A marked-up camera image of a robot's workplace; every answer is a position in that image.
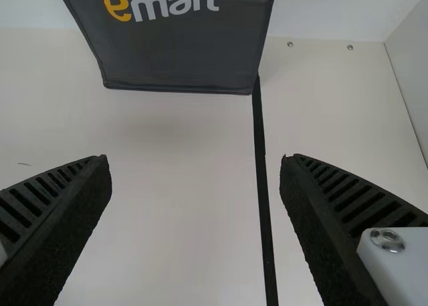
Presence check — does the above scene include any dark grey bag with straps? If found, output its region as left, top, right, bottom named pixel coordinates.
left=55, top=0, right=278, bottom=97

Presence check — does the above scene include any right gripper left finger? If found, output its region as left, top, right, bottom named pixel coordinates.
left=0, top=154, right=114, bottom=306

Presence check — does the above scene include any black strip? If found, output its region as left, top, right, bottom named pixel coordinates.
left=251, top=74, right=280, bottom=306

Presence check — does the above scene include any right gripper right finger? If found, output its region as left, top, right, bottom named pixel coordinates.
left=280, top=153, right=428, bottom=306

